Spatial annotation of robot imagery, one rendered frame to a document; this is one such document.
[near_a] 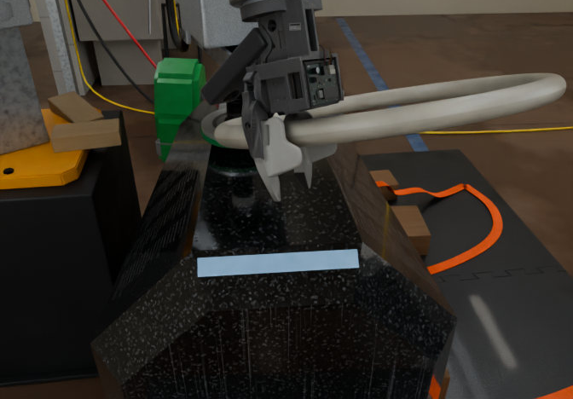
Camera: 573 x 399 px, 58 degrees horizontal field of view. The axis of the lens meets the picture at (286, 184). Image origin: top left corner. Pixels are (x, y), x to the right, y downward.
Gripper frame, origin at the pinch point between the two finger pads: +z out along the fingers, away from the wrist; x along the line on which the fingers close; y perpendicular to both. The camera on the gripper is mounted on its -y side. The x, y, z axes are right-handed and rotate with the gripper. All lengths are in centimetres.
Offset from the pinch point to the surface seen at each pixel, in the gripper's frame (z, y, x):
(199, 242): 18, -43, 22
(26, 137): -8, -124, 30
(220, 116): -6, -68, 59
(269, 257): 22.3, -30.6, 28.1
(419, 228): 61, -61, 163
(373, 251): 26, -16, 44
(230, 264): 22.2, -36.2, 22.6
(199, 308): 29, -40, 16
